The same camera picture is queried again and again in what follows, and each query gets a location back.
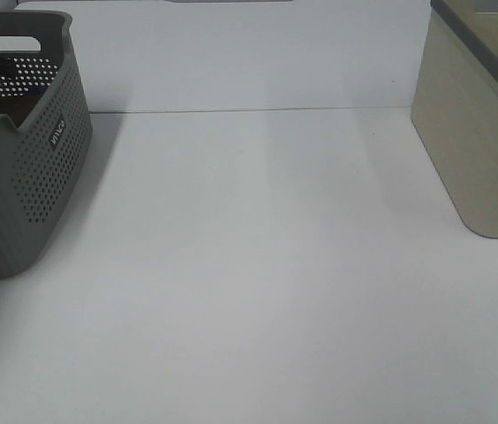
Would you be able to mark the grey perforated plastic basket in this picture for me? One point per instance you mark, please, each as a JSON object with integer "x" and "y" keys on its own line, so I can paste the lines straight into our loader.
{"x": 40, "y": 160}

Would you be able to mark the beige plastic basket grey rim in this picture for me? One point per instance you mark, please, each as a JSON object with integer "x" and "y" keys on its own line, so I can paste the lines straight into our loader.
{"x": 455, "y": 107}

